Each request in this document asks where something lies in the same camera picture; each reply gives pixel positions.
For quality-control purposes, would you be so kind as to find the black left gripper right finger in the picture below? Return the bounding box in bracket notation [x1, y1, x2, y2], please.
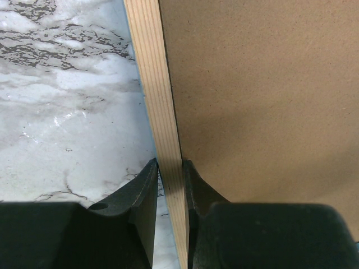
[183, 160, 358, 268]

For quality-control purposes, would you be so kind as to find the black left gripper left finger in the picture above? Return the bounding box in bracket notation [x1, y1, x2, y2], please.
[1, 159, 158, 268]

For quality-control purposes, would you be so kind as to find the blue picture frame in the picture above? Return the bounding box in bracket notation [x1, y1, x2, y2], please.
[124, 1, 187, 268]

